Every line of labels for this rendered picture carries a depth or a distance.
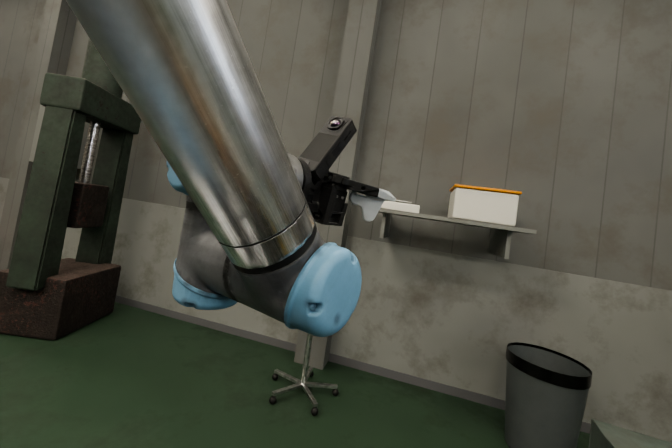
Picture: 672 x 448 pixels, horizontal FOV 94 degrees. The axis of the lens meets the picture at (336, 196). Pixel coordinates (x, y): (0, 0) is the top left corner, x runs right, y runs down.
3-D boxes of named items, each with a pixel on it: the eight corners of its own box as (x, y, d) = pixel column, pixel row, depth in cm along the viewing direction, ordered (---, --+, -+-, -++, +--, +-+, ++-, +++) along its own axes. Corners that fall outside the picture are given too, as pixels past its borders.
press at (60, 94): (131, 316, 360) (179, 53, 376) (25, 351, 262) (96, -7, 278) (78, 301, 381) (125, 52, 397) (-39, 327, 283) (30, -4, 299)
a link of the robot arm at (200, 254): (211, 330, 28) (231, 209, 29) (153, 295, 35) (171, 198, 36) (275, 314, 35) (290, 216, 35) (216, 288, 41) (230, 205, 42)
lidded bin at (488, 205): (503, 227, 275) (507, 196, 276) (518, 227, 236) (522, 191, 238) (445, 218, 287) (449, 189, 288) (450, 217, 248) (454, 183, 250)
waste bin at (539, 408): (564, 440, 252) (573, 354, 255) (597, 494, 201) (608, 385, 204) (491, 417, 268) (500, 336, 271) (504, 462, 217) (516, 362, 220)
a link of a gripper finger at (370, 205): (387, 225, 56) (340, 214, 54) (396, 193, 56) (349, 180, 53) (395, 229, 53) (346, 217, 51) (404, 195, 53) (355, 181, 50)
